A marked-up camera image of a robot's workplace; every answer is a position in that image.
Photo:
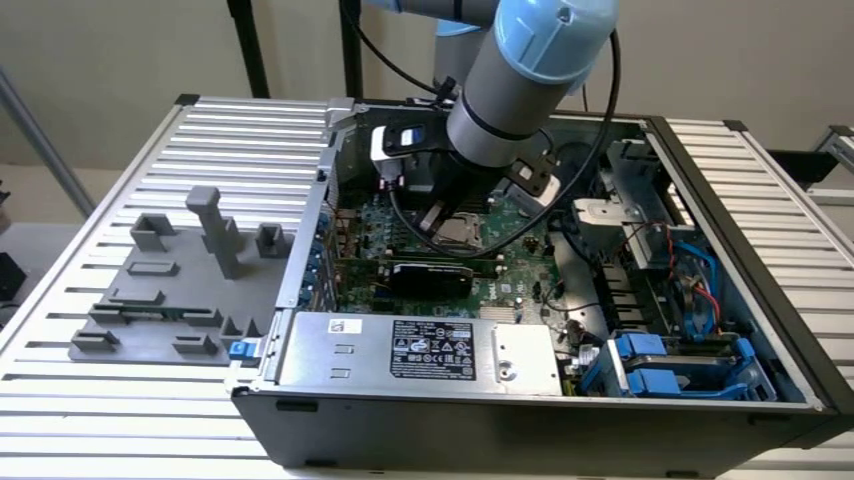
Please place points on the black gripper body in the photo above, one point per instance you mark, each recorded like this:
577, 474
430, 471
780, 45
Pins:
461, 182

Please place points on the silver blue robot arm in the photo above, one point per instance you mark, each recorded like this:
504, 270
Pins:
508, 70

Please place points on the silver CPU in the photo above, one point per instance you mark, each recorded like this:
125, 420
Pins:
465, 226

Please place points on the CPU socket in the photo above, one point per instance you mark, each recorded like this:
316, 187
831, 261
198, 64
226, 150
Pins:
461, 242

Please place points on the white black sensor box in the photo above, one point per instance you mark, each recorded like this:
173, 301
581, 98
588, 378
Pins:
536, 186

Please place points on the black graphics card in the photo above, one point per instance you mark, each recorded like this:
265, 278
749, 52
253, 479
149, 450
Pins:
428, 276

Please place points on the green motherboard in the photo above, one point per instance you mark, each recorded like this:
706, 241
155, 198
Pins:
521, 280

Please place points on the silver power supply unit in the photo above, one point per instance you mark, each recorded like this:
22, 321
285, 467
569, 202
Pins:
414, 350

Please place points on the black stand pole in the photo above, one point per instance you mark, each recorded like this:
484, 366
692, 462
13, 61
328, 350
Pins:
353, 47
249, 47

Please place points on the blue case latch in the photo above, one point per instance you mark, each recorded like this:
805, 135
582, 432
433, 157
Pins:
243, 349

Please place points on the grey parts rack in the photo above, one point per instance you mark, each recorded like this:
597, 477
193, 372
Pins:
167, 300

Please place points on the black open PC case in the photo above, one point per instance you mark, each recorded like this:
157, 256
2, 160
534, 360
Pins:
508, 430

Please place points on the green RAM stick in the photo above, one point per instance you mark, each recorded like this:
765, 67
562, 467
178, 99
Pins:
167, 313

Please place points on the blue disk bay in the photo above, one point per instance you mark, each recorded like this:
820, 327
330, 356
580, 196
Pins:
654, 370

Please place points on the grey metal pole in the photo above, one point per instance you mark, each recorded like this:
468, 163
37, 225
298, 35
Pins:
43, 145

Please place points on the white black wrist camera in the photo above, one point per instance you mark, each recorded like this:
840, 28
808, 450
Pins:
394, 145

